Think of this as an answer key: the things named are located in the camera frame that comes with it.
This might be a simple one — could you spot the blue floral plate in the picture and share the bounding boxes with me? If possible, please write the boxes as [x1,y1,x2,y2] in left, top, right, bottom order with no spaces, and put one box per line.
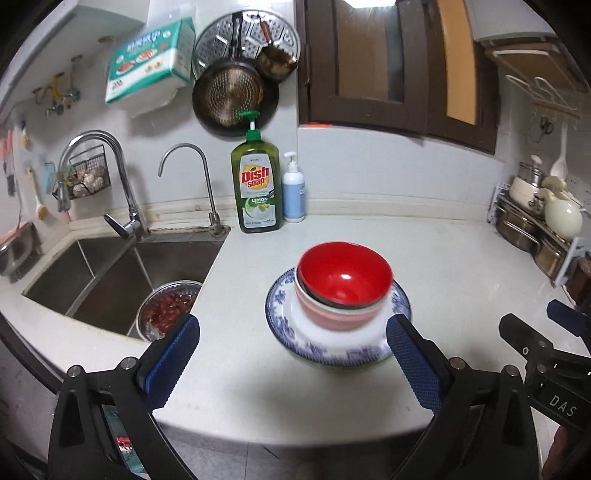
[281,342,395,371]
[264,268,413,367]

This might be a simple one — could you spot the garlic bulbs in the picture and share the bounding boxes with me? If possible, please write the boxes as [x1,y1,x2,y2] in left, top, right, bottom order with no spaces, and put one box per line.
[73,164,106,195]

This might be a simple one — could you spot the round steel steamer tray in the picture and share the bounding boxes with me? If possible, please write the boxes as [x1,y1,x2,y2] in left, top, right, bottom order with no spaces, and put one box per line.
[191,11,302,84]

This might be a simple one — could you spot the tall steel kitchen faucet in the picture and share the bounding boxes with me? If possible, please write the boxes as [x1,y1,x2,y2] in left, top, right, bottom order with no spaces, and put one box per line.
[56,130,151,241]

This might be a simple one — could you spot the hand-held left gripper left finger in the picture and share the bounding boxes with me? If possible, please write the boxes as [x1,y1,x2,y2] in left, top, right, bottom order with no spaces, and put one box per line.
[46,315,201,480]

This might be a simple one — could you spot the white range hood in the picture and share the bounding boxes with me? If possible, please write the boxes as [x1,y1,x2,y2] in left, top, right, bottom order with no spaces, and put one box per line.
[462,0,561,47]

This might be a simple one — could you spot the pile of red fruit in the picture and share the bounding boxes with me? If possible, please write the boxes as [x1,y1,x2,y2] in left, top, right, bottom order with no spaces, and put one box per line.
[144,288,197,330]

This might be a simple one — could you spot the white pump bottle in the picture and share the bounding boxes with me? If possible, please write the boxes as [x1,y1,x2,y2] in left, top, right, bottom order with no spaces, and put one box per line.
[281,151,307,224]

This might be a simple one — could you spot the light blue hanging cloth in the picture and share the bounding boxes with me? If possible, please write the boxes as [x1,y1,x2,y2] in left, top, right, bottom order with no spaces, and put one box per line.
[41,159,57,195]

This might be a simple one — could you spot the black wire basket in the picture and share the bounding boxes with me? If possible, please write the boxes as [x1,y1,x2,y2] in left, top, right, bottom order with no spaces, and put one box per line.
[53,144,112,200]

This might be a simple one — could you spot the cream kettle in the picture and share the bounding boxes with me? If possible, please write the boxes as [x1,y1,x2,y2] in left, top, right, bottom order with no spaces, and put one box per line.
[538,175,584,241]

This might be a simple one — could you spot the white bowl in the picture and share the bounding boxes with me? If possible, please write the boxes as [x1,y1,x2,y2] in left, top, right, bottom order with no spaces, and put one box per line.
[294,272,393,317]

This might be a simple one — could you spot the red and black bowl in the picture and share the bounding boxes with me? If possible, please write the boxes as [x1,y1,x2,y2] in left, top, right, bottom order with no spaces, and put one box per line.
[296,241,394,310]

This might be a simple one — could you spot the brown wooden window frame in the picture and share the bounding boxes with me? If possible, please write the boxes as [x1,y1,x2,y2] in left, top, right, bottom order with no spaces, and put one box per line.
[295,0,502,155]

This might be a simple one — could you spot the pink bowl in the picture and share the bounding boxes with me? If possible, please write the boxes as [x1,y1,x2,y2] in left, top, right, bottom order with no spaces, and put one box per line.
[304,302,385,331]

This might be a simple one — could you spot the metal wall tap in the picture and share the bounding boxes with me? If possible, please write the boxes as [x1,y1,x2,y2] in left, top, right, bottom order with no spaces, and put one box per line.
[32,74,83,117]

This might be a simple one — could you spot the small pan with wooden handle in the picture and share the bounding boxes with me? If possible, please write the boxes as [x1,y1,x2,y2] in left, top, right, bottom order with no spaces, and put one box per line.
[255,18,300,84]

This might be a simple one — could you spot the white plastic rack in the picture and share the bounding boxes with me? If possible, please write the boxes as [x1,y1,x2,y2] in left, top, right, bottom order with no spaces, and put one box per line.
[488,182,591,289]

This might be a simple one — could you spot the cream pot with steel lid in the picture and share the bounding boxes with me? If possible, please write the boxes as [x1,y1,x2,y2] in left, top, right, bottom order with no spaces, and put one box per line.
[509,154,548,206]

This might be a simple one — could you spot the black pan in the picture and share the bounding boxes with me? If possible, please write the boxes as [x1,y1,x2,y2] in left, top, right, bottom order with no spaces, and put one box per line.
[203,78,281,139]

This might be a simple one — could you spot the white ladle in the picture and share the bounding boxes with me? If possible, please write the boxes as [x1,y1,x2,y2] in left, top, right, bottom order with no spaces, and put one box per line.
[549,122,570,182]

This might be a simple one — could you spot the paper towel pack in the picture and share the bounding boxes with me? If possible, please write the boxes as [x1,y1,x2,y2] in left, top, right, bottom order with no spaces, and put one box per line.
[104,17,197,116]

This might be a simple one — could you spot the dotted frying pan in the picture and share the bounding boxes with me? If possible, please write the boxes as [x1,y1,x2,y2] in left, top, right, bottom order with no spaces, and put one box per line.
[191,14,266,130]

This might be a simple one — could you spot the green dish soap bottle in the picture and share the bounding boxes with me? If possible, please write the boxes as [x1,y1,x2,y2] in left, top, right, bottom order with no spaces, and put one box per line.
[230,111,284,234]

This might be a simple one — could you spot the pink hanging cloth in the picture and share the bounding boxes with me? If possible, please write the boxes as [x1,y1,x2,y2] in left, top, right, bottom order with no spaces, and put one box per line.
[0,129,19,195]

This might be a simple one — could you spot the steel basin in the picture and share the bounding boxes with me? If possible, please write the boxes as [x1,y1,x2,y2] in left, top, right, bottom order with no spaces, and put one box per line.
[0,222,42,282]

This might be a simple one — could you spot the white wall hook rack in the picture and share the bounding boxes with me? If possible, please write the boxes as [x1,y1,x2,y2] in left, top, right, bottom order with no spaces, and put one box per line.
[505,74,583,121]

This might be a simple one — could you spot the white dish brush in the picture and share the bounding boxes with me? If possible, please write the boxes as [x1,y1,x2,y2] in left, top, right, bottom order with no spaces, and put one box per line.
[25,166,49,220]

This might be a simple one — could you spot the slim steel water faucet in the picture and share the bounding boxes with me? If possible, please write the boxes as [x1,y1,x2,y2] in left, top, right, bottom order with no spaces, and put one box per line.
[158,143,223,238]

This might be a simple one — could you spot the steel sink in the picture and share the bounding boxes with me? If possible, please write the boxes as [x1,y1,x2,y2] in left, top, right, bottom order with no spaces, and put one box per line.
[21,224,232,344]

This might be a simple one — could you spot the printed bag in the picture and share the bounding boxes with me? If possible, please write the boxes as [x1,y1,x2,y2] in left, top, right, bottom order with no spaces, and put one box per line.
[99,404,139,476]

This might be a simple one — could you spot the steel colander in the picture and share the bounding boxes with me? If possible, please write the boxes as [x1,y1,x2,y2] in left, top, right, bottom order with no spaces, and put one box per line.
[136,279,204,344]

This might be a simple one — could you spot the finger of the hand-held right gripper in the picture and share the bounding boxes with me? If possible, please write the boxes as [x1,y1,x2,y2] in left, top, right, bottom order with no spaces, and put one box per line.
[546,299,591,344]
[499,313,591,384]

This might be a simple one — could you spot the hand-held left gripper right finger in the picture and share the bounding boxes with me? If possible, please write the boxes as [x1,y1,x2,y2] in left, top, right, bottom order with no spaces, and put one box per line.
[385,314,541,480]

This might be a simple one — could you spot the person's right hand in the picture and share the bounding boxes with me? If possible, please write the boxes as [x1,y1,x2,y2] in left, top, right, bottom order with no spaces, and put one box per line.
[542,418,583,478]

